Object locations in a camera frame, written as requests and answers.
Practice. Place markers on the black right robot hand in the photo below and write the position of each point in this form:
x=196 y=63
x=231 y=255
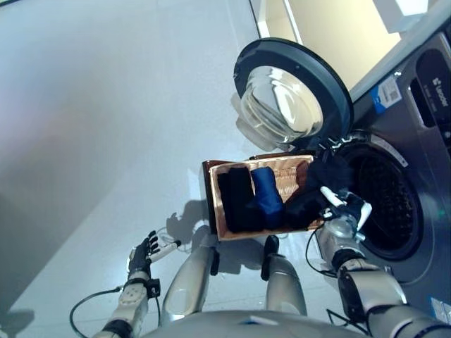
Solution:
x=352 y=209

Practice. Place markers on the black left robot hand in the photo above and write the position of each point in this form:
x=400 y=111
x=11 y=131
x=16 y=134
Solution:
x=139 y=260

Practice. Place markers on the dark grey garment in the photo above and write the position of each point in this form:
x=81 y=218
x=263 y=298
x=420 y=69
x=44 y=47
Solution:
x=327 y=172

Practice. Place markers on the blue garment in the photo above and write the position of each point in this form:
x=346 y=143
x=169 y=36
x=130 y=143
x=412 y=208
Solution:
x=266 y=190

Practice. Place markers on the black garment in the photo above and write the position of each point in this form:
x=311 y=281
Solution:
x=239 y=204

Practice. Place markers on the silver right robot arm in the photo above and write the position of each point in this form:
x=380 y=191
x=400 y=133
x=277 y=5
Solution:
x=373 y=288

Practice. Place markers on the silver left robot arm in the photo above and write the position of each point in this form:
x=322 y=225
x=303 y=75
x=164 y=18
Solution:
x=130 y=299

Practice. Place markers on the grey front-load washing machine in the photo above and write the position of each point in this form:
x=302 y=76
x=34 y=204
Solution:
x=387 y=116

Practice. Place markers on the silver left robot leg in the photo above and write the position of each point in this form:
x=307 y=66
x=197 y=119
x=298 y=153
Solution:
x=186 y=281

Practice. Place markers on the silver robot leg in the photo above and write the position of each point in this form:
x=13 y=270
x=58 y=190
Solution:
x=186 y=281
x=285 y=285

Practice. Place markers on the rectangular wicker laundry basket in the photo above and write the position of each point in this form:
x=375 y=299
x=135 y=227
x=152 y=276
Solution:
x=289 y=176

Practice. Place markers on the silver right robot leg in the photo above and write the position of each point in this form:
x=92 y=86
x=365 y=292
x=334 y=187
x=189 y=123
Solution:
x=285 y=285

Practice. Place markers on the silver robot torso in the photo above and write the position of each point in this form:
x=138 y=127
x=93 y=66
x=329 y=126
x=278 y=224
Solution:
x=229 y=325

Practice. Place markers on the blue QR code sticker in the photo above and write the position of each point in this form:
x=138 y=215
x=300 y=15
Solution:
x=387 y=94

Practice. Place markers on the round glass washer door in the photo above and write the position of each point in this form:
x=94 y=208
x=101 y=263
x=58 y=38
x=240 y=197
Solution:
x=282 y=105

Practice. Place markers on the energy label sticker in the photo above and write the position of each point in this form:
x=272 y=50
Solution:
x=440 y=311

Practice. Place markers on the white vertical cabinet panel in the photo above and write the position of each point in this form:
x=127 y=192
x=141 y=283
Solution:
x=394 y=58

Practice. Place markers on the white counter cabinet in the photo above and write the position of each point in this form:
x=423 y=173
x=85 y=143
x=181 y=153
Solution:
x=317 y=35

